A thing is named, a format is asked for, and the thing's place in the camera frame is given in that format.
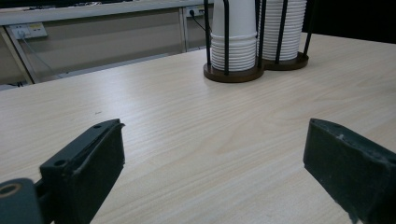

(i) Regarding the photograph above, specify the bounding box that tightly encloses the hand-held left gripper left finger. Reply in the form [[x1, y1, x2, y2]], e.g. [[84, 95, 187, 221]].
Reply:
[[39, 118, 126, 224]]

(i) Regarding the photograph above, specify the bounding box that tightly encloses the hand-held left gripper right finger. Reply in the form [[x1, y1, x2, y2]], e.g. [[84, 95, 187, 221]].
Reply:
[[303, 118, 396, 224]]

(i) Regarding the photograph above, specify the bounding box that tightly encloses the dark wooden cup holder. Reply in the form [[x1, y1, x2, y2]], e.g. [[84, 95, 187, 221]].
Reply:
[[203, 0, 316, 84]]

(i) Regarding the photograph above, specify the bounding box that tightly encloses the stack of white paper cups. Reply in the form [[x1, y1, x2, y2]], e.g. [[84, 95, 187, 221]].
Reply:
[[210, 0, 260, 72], [261, 0, 307, 62]]

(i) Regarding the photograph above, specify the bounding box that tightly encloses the pale background desk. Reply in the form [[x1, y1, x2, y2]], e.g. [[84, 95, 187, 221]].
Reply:
[[0, 0, 216, 87]]

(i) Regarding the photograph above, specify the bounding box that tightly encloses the white wall socket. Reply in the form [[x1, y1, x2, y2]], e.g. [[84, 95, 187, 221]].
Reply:
[[8, 21, 49, 40], [186, 6, 206, 18]]

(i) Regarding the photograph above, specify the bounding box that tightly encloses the black socket cable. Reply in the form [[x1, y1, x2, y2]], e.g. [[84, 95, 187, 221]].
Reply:
[[189, 9, 213, 33]]

